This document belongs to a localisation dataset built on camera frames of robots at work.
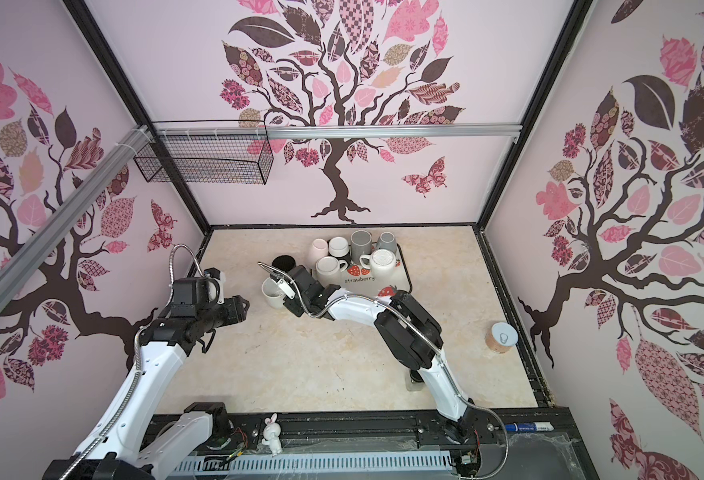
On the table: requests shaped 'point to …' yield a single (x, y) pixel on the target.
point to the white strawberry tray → (359, 280)
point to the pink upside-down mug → (318, 249)
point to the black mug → (284, 262)
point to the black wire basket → (207, 152)
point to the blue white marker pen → (531, 427)
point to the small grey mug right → (387, 241)
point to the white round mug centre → (382, 263)
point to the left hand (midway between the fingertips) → (241, 309)
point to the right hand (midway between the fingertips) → (292, 287)
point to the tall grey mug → (360, 244)
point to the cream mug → (273, 294)
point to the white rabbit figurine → (271, 433)
